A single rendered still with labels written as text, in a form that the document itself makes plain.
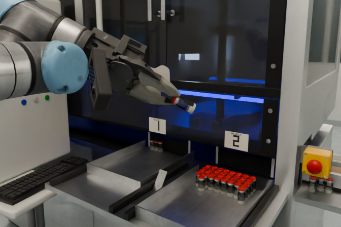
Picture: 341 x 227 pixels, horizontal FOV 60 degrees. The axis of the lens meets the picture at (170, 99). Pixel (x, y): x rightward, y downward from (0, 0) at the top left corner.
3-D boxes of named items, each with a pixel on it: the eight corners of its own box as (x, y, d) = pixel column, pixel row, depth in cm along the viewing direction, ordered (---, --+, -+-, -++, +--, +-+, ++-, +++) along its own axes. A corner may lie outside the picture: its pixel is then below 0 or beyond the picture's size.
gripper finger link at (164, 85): (189, 71, 59) (146, 52, 58) (184, 90, 55) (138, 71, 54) (183, 81, 61) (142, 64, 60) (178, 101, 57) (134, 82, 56)
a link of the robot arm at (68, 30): (52, 30, 50) (46, 63, 56) (76, 42, 51) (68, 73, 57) (71, 10, 56) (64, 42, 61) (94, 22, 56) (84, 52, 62)
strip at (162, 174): (160, 185, 98) (160, 168, 97) (167, 188, 97) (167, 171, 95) (131, 203, 87) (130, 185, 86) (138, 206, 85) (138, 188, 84)
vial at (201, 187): (200, 187, 96) (200, 174, 95) (205, 189, 95) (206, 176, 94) (196, 190, 95) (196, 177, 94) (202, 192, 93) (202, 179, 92)
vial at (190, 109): (190, 115, 59) (171, 106, 58) (192, 108, 60) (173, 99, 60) (195, 109, 57) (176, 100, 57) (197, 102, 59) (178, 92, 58)
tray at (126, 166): (145, 146, 136) (145, 139, 135) (194, 158, 121) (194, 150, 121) (87, 172, 109) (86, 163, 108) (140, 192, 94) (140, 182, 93)
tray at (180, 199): (198, 173, 107) (198, 164, 107) (269, 194, 93) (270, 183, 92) (135, 217, 80) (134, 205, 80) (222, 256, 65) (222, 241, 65)
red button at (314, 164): (307, 168, 89) (309, 156, 88) (322, 172, 86) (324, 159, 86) (305, 173, 85) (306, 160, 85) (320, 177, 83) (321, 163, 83)
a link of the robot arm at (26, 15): (-8, 37, 56) (18, 5, 59) (47, 63, 57) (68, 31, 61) (-19, 12, 49) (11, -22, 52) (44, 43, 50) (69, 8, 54)
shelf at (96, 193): (137, 148, 139) (137, 144, 139) (293, 189, 100) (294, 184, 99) (44, 188, 100) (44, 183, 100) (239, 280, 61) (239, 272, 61)
